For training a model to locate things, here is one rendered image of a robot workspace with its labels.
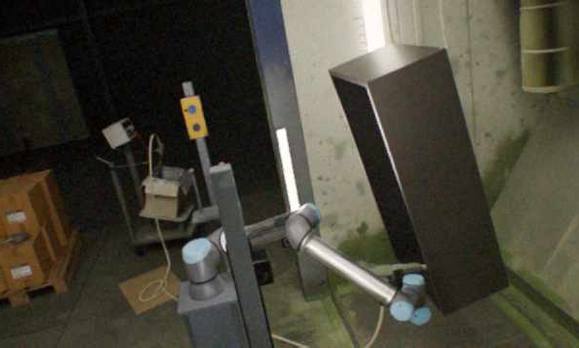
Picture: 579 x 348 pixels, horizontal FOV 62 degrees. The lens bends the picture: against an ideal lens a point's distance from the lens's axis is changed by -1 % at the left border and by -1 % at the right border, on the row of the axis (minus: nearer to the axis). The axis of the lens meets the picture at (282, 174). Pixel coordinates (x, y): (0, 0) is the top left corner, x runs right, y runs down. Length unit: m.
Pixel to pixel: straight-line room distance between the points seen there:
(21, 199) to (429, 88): 3.79
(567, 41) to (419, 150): 1.34
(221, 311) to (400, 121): 1.30
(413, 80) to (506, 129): 1.68
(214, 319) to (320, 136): 1.31
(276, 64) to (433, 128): 1.23
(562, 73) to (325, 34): 1.37
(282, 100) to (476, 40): 1.30
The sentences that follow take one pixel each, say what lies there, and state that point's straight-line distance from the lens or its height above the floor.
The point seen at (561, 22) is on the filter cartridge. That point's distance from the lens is 3.16.
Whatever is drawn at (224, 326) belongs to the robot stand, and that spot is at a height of 0.50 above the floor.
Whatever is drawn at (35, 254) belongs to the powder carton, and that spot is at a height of 0.41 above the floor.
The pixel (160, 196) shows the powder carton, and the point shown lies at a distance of 4.62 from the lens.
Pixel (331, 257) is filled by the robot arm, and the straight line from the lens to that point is 2.12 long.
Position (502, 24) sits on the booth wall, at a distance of 3.51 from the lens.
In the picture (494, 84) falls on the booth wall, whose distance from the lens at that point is 3.53.
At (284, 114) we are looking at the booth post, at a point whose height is 1.36.
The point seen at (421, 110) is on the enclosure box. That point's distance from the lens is 2.08.
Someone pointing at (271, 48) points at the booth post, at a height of 1.76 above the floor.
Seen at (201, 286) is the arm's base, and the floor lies 0.71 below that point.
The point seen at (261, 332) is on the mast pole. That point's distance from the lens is 1.27.
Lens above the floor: 1.94
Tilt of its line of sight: 18 degrees down
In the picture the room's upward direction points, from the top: 11 degrees counter-clockwise
